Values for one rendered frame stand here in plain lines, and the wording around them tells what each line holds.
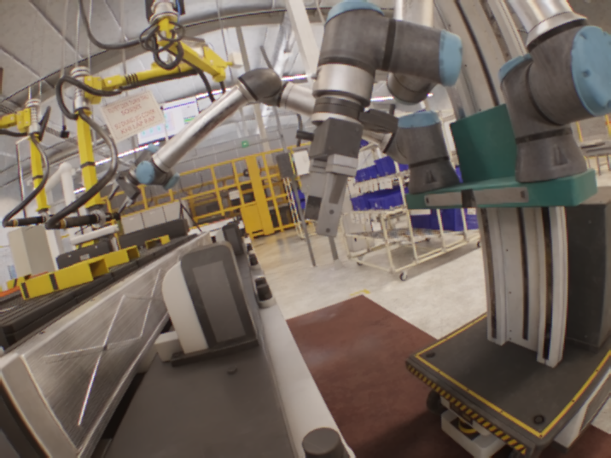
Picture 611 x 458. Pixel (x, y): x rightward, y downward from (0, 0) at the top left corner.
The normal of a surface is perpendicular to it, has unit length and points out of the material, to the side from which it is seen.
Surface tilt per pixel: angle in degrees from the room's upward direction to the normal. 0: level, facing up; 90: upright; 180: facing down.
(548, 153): 70
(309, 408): 0
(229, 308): 90
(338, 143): 97
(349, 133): 97
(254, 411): 0
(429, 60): 127
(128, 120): 90
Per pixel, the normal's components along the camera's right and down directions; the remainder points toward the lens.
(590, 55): -0.11, 0.22
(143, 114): 0.74, -0.11
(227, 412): -0.24, -0.97
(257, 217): 0.22, 0.05
